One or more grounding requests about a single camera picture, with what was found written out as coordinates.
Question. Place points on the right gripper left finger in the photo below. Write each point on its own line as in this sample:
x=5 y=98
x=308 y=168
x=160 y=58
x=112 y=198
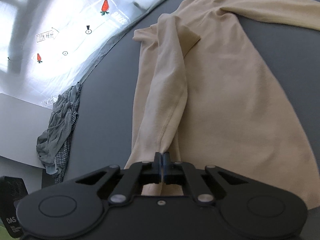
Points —
x=133 y=179

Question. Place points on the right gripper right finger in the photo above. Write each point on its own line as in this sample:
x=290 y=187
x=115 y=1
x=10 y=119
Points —
x=188 y=177

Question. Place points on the beige long-sleeve sweater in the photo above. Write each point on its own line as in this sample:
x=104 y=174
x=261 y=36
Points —
x=205 y=95

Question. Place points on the grey checked crumpled garment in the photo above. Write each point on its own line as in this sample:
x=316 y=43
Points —
x=54 y=144

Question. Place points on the black device with label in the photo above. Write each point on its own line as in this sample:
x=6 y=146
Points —
x=12 y=191

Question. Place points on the white flat board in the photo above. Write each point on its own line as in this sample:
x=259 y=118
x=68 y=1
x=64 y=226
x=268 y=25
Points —
x=21 y=124

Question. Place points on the translucent printed storage bag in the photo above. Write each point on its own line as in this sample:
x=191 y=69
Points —
x=49 y=45

